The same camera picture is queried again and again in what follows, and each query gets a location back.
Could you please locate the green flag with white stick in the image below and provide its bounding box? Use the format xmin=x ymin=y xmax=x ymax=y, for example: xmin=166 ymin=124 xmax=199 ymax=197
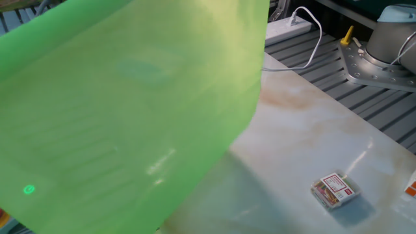
xmin=0 ymin=0 xmax=270 ymax=234

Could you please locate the glossy marble pattern board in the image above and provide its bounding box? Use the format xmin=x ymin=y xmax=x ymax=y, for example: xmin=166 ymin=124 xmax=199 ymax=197
xmin=155 ymin=51 xmax=416 ymax=234

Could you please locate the white power strip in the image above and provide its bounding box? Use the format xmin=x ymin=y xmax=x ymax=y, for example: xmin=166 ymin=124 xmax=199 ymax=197
xmin=265 ymin=16 xmax=313 ymax=47

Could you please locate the clear box of paper clips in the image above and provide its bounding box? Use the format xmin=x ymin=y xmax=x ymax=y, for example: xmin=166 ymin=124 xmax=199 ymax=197
xmin=309 ymin=172 xmax=358 ymax=211

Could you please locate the yellow plastic hook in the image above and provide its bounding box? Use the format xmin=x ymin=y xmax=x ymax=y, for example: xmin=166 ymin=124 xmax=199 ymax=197
xmin=340 ymin=25 xmax=355 ymax=46

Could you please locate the rubik's cube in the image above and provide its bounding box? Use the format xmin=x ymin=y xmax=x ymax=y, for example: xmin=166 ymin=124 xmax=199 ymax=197
xmin=404 ymin=168 xmax=416 ymax=198

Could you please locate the white lamp power cable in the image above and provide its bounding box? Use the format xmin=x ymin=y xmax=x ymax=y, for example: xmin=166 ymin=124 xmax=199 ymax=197
xmin=261 ymin=6 xmax=323 ymax=72

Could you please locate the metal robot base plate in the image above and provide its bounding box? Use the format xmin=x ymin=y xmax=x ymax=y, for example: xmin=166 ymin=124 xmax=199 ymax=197
xmin=337 ymin=40 xmax=416 ymax=94

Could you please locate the grey corrugated hose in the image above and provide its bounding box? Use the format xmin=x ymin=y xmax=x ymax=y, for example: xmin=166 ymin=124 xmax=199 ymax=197
xmin=31 ymin=0 xmax=53 ymax=19

